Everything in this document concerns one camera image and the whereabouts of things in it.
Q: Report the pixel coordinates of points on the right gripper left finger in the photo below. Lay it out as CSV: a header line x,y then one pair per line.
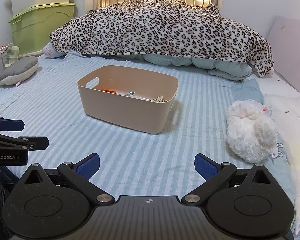
x,y
77,177

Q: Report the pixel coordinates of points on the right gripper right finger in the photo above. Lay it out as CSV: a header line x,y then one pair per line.
x,y
216,177

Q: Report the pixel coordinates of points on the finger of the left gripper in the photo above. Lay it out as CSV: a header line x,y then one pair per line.
x,y
11,125
34,143

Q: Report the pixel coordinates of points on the orange cloth pouch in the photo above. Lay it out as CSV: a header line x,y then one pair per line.
x,y
109,91

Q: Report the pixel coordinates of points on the sunflower print scrunchie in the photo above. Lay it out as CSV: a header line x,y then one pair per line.
x,y
159,99

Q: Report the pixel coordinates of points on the bag of dried herbs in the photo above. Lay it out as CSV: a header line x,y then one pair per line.
x,y
131,93

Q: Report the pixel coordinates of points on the striped blue bed sheet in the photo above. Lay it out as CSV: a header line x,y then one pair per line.
x,y
113,149

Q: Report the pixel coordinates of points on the white fluffy plush toy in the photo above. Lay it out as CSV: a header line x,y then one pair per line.
x,y
251,132

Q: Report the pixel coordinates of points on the grey white plush cushion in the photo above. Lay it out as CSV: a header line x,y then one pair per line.
x,y
19,71

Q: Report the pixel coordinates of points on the small cluttered side rack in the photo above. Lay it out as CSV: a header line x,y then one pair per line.
x,y
8,55

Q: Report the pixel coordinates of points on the pink floral pillow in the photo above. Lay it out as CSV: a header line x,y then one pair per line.
x,y
50,52

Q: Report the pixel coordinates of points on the beige plastic storage basket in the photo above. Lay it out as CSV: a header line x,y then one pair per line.
x,y
136,112

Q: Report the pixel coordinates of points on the white printed pillow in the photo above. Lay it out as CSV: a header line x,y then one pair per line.
x,y
284,101

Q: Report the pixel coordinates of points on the green plastic storage bin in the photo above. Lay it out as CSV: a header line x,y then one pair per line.
x,y
31,28

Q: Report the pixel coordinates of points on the green quilted duvet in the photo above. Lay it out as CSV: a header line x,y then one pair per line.
x,y
229,70

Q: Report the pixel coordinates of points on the leopard print blanket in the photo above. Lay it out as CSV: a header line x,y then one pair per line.
x,y
165,28

